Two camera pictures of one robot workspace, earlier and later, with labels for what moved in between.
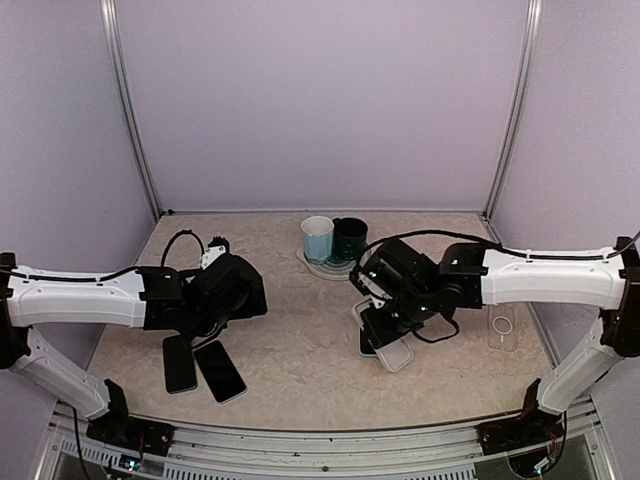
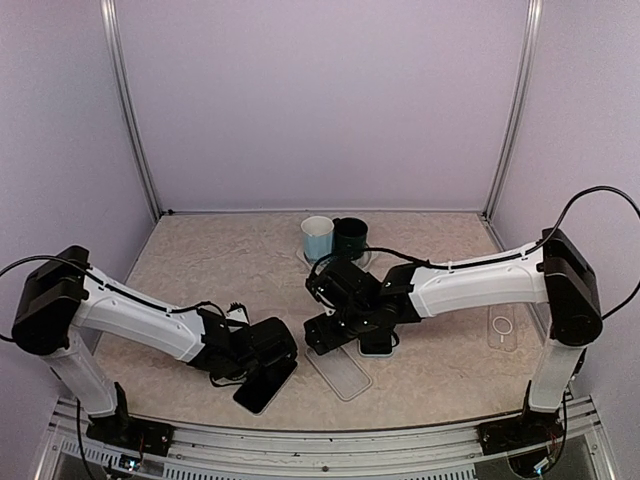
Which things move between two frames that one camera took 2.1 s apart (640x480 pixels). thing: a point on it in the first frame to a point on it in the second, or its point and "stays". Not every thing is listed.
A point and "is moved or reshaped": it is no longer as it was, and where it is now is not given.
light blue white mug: (318, 239) stays
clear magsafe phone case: (502, 327) stays
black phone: (220, 372) is moved or reshaped
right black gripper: (379, 333) to (323, 337)
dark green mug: (349, 238) stays
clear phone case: (393, 355) to (341, 370)
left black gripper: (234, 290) to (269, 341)
